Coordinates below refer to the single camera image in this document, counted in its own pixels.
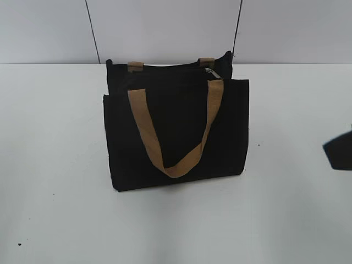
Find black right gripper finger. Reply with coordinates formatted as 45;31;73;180
323;131;352;170

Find black tote bag tan handles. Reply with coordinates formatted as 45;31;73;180
103;51;249;192

